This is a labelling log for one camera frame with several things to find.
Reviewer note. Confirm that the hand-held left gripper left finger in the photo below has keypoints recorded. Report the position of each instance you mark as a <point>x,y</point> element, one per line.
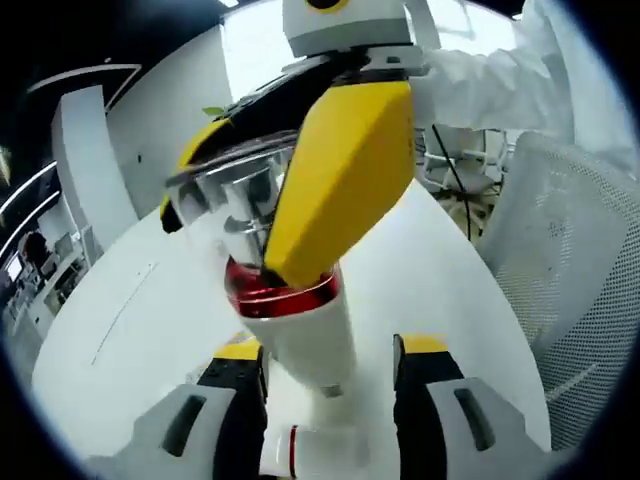
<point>235,400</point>

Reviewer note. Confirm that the white office chair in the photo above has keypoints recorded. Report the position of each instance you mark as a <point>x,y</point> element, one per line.
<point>465,170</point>

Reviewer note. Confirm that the green potted plant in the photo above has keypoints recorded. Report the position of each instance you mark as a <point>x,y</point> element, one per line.
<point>212,111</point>

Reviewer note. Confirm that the small red-collared skincare bottle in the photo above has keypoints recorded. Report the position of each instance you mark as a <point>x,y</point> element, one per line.
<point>320,447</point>

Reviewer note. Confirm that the tall red-collared skincare bottle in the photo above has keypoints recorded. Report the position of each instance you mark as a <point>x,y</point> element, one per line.
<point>310,340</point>

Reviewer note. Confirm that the white mesh chair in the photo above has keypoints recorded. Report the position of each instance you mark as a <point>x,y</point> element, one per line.
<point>565,250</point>

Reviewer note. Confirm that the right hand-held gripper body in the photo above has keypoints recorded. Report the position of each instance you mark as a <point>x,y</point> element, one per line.
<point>350,27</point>

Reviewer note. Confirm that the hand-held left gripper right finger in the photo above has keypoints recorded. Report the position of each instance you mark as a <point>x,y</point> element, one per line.
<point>425,400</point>

